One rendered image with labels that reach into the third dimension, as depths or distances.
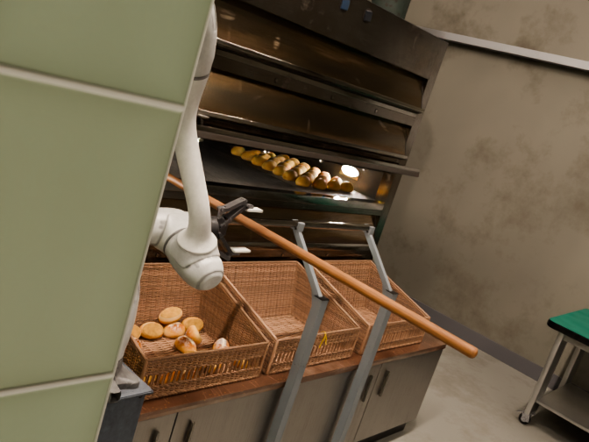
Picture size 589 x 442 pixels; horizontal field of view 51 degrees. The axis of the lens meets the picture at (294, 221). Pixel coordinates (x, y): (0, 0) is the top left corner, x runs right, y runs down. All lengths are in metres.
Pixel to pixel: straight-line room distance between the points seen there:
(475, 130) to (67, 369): 5.38
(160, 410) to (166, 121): 1.81
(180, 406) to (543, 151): 3.98
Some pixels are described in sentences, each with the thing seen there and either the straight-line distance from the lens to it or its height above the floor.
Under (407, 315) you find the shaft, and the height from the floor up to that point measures 1.19.
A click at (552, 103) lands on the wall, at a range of 5.43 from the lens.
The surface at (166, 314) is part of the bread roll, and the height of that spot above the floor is 0.68.
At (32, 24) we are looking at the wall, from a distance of 0.27.
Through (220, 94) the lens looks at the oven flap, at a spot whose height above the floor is 1.54.
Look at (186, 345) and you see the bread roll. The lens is 2.39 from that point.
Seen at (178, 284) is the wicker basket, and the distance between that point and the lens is 2.54.
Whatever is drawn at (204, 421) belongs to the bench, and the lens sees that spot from 2.27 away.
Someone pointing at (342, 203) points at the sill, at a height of 1.16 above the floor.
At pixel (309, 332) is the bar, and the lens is 2.34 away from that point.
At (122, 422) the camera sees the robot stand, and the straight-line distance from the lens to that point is 1.35.
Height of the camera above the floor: 1.68
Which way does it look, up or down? 12 degrees down
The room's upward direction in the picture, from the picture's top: 18 degrees clockwise
